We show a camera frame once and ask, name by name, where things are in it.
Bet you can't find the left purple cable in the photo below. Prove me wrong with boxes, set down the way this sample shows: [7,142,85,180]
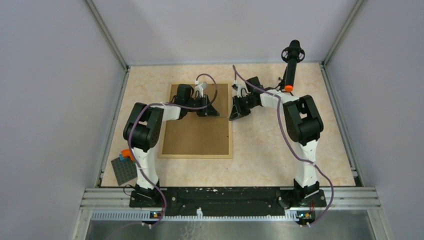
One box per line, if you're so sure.
[127,73,219,230]

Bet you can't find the blue lego brick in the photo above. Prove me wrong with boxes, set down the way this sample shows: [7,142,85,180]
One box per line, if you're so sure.
[119,154,128,162]

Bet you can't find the orange curved toy block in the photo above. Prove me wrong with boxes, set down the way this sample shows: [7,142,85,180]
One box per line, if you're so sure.
[119,148,134,162]

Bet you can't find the grey lego baseplate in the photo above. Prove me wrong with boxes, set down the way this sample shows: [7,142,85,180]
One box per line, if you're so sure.
[111,157,137,186]

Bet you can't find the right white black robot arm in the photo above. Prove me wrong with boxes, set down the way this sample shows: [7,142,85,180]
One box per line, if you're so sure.
[229,77,324,206]

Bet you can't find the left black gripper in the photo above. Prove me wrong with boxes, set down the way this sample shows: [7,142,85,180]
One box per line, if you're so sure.
[185,94,220,117]

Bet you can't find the black mini tripod stand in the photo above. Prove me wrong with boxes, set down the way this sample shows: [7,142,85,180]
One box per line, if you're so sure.
[281,46,299,92]

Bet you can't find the black microphone orange tip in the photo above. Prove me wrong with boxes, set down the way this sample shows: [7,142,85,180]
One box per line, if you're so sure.
[281,39,305,92]

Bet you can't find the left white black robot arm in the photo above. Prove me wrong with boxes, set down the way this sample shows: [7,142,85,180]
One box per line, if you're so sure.
[123,82,220,207]

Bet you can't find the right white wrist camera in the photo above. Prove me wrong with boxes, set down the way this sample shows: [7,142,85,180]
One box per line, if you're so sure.
[231,80,249,98]

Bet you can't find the purple cable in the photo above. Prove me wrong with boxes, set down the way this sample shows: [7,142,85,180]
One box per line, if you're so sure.
[127,73,219,230]
[231,64,335,229]

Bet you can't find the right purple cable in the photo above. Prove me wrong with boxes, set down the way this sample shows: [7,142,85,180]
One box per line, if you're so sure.
[231,64,335,229]

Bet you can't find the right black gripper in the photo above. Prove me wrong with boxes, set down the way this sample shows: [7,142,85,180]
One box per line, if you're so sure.
[229,96,257,122]

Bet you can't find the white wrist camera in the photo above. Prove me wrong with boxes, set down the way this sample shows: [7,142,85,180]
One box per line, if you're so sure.
[231,80,249,98]
[194,80,208,98]

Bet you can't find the wooden picture frame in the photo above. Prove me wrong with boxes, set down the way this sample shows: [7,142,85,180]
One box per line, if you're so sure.
[158,83,233,159]

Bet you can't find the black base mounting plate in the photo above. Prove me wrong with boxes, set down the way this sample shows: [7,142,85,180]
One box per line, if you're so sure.
[129,186,327,217]

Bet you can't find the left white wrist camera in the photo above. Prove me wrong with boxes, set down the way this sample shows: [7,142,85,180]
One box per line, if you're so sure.
[194,80,208,98]

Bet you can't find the aluminium front rail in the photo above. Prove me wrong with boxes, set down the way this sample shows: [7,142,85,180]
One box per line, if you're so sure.
[80,187,381,222]

